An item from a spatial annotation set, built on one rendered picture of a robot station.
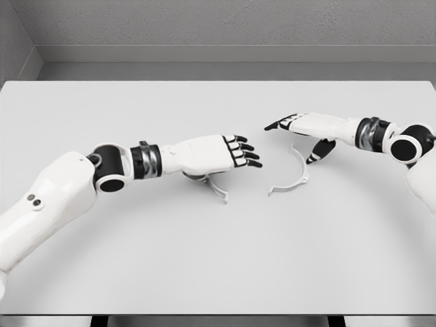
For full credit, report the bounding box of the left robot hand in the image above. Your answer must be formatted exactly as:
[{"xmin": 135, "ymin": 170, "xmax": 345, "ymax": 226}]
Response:
[{"xmin": 176, "ymin": 134, "xmax": 264, "ymax": 183}]

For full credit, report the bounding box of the thin white pipe clamp half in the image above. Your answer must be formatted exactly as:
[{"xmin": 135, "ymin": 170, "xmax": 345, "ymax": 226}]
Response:
[
  {"xmin": 267, "ymin": 142, "xmax": 311, "ymax": 198},
  {"xmin": 183, "ymin": 172, "xmax": 229, "ymax": 204}
]

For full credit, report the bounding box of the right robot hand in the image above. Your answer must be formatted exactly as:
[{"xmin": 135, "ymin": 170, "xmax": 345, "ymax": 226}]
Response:
[{"xmin": 264, "ymin": 112, "xmax": 339, "ymax": 165}]

